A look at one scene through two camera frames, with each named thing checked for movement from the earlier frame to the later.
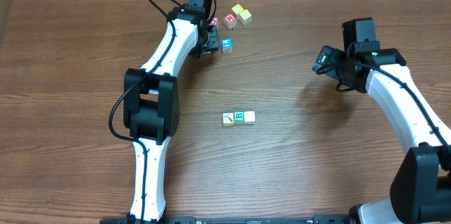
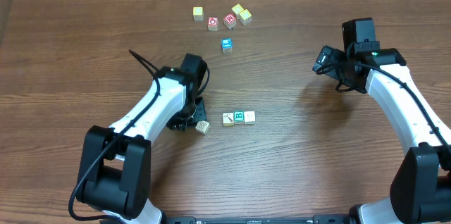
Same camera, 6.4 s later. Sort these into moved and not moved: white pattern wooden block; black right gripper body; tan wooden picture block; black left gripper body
Moved: black left gripper body
Not moved: tan wooden picture block; black right gripper body; white pattern wooden block
